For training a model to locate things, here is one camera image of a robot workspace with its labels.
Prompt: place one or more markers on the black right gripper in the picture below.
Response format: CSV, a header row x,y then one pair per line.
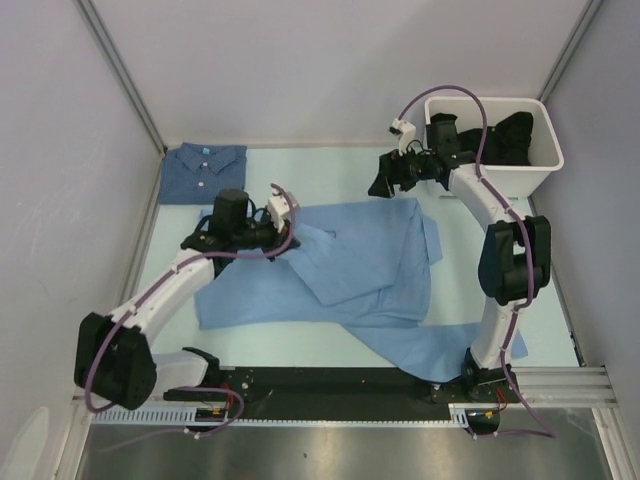
x,y
393,166

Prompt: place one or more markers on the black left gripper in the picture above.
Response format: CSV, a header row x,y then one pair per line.
x,y
278,240

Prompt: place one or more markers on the light blue long sleeve shirt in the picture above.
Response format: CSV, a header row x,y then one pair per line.
x,y
364,266

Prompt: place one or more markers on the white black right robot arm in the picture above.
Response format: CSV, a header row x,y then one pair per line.
x,y
515,261

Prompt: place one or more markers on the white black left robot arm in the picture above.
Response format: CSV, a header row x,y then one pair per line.
x,y
114,363

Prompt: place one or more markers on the folded dark blue checked shirt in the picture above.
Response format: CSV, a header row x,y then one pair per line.
x,y
194,174

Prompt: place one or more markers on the black shirt in bin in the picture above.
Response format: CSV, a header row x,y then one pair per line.
x,y
507,143

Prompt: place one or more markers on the white plastic bin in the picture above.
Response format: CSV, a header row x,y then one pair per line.
x,y
544,154

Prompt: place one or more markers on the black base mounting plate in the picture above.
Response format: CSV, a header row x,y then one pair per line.
x,y
346,394

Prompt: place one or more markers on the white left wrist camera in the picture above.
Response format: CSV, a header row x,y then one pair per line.
x,y
281,207

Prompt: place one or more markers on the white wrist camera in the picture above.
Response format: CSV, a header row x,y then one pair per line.
x,y
404,132
281,207

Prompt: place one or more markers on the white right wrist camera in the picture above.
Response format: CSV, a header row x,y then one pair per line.
x,y
404,132

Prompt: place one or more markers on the white slotted cable duct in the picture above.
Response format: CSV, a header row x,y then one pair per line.
x,y
207,415

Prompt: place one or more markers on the aluminium frame rail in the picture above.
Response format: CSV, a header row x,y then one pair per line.
x,y
560,387

